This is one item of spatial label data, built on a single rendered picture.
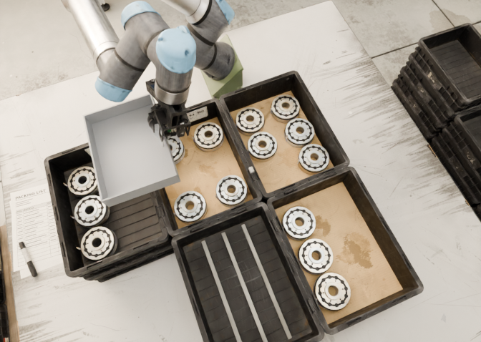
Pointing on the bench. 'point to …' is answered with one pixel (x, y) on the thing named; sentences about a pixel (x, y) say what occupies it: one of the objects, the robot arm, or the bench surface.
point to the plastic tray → (128, 152)
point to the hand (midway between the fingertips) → (164, 134)
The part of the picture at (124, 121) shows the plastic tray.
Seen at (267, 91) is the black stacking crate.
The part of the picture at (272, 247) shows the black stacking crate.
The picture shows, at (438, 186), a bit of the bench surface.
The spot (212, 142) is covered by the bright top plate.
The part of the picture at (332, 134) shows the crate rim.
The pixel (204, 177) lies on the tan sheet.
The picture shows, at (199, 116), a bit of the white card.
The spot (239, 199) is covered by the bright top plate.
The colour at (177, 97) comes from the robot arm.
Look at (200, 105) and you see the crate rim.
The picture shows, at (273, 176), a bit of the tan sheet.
